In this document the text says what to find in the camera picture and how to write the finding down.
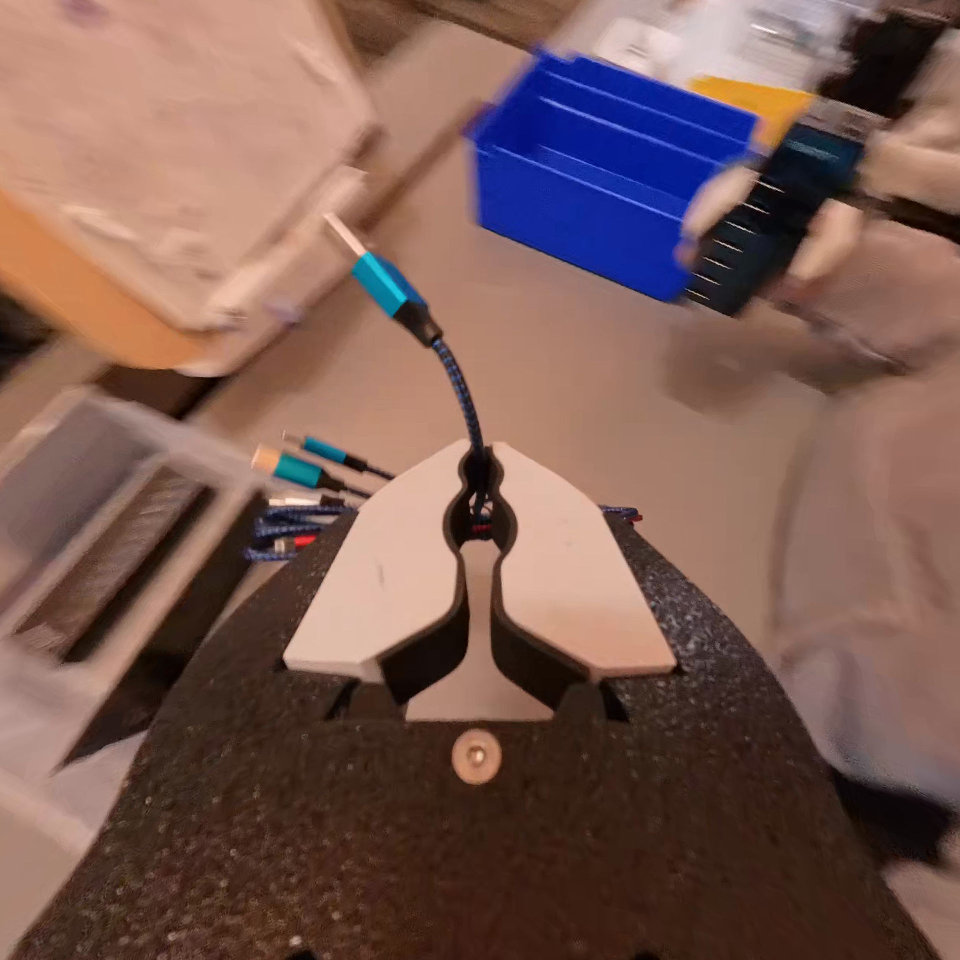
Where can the cardboard box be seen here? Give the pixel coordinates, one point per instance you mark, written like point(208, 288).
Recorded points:
point(165, 150)

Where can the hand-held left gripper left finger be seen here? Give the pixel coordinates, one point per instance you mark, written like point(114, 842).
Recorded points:
point(375, 577)

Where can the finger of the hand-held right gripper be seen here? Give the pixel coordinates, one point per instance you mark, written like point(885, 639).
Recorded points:
point(720, 210)
point(825, 240)

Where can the yellow box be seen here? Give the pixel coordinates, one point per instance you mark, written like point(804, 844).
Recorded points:
point(757, 105)

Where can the person's beige clothing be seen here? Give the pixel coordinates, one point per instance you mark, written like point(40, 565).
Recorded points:
point(877, 562)

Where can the clear acrylic organizer box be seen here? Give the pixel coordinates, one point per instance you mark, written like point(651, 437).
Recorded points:
point(112, 525)

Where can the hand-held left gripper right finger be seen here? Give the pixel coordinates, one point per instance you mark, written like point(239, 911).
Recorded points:
point(577, 585)

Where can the dark usb hub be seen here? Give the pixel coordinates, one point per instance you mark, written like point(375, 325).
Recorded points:
point(780, 202)

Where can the person's right forearm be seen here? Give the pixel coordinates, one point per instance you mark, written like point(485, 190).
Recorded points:
point(922, 165)

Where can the blue plastic storage bin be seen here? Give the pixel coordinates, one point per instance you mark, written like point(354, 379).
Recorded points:
point(585, 202)

